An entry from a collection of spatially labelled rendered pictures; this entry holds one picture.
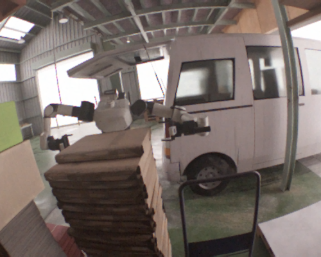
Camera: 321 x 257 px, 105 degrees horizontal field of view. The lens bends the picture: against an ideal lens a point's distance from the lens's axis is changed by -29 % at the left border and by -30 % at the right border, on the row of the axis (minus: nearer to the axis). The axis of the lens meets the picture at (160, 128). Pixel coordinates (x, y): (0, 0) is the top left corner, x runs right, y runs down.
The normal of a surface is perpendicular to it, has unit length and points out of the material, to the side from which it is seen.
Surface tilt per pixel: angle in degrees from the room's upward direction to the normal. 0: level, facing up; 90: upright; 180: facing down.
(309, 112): 90
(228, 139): 90
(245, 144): 90
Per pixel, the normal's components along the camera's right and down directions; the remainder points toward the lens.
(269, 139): -0.05, 0.23
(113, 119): 0.15, 0.61
